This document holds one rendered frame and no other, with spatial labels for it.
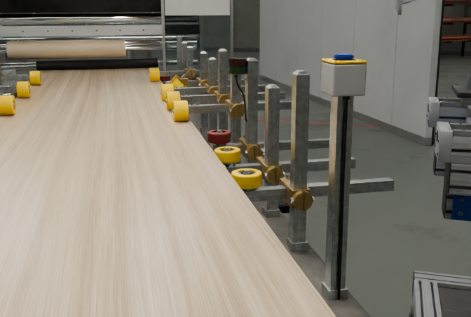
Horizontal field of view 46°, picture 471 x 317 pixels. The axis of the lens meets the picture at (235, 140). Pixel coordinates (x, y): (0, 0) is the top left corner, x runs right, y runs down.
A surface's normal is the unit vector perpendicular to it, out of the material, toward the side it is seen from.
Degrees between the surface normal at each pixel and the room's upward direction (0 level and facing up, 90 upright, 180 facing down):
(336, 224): 90
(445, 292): 0
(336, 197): 90
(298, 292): 0
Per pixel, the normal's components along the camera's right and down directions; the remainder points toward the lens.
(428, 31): -0.97, 0.06
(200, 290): 0.00, -0.97
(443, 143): -0.27, 0.22
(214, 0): 0.22, 0.22
